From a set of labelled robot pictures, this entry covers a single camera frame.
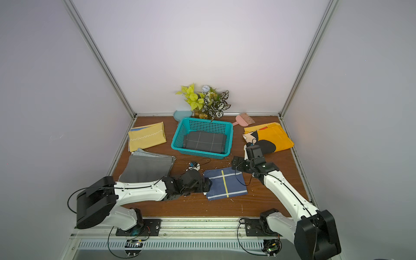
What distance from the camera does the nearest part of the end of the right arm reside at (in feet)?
1.92

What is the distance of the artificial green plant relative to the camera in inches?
37.0

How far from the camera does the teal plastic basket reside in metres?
0.97

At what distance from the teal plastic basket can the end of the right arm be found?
198mm
